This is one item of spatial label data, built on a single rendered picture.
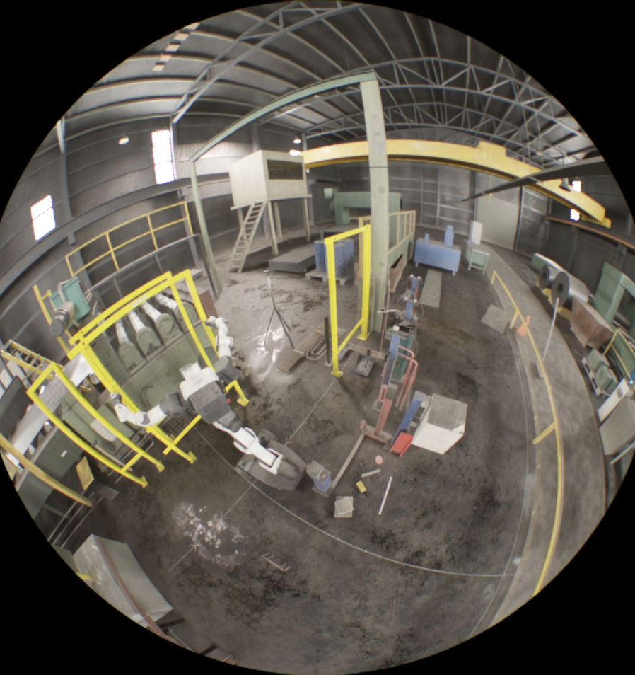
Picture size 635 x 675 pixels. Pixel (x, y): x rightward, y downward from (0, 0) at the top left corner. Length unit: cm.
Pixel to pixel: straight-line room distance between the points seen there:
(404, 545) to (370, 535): 36
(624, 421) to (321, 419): 556
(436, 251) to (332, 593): 805
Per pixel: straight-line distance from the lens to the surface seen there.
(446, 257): 748
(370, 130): 323
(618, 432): 535
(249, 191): 1014
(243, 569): 243
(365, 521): 220
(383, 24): 1197
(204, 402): 126
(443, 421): 154
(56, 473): 401
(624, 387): 566
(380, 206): 302
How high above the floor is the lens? 218
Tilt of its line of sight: 38 degrees down
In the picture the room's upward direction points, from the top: 6 degrees counter-clockwise
